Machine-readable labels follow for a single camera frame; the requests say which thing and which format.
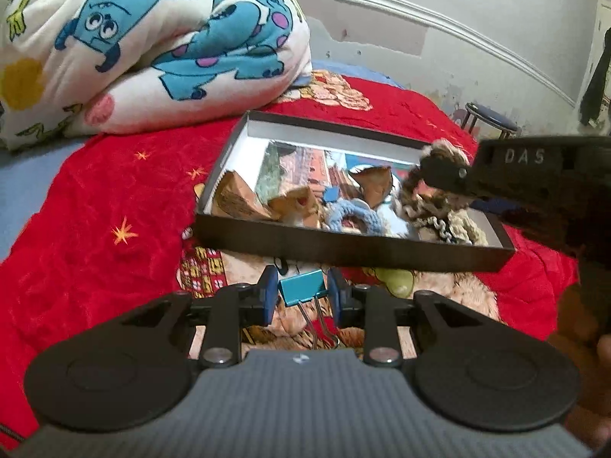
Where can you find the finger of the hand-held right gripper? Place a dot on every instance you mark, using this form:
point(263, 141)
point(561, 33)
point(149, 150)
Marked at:
point(441, 174)

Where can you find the shallow black cardboard box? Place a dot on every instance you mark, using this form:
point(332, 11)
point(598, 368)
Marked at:
point(334, 248)

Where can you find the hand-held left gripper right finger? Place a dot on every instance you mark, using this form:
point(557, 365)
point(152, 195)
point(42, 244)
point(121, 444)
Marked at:
point(337, 296)

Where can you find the orange brown crumpled piece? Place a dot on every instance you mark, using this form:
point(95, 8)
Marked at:
point(298, 203)

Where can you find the brown leaf-shaped piece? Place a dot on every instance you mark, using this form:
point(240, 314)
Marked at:
point(373, 183)

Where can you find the small blue binder clip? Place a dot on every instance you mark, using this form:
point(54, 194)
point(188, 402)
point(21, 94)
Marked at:
point(331, 194)

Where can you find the cartoon monster printed quilt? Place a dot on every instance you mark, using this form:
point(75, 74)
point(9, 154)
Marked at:
point(143, 57)

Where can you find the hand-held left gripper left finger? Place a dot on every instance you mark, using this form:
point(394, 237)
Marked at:
point(267, 296)

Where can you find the brown paper packet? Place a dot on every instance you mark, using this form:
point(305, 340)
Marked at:
point(236, 195)

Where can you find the light blue crochet scrunchie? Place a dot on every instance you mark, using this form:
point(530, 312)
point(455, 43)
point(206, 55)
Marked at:
point(353, 214)

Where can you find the red printed blanket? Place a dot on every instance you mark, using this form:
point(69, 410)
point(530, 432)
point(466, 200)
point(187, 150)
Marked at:
point(119, 191)

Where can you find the teal binder clip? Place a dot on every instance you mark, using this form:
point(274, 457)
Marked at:
point(300, 286)

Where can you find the illustrated textbook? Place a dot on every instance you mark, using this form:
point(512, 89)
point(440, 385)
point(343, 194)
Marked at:
point(305, 162)

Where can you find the curved bed headboard rail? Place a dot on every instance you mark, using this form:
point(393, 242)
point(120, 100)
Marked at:
point(429, 16)

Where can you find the round dark-seat metal stool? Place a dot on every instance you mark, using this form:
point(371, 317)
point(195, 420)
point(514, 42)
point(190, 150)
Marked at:
point(491, 119)

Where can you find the person's right hand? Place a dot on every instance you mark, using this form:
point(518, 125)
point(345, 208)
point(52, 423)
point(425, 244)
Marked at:
point(580, 324)

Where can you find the dark hanging cloth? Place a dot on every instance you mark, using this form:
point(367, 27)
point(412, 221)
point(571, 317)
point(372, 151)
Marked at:
point(596, 86)

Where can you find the cream crochet scrunchie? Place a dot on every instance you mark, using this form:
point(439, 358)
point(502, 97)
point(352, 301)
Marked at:
point(472, 231)

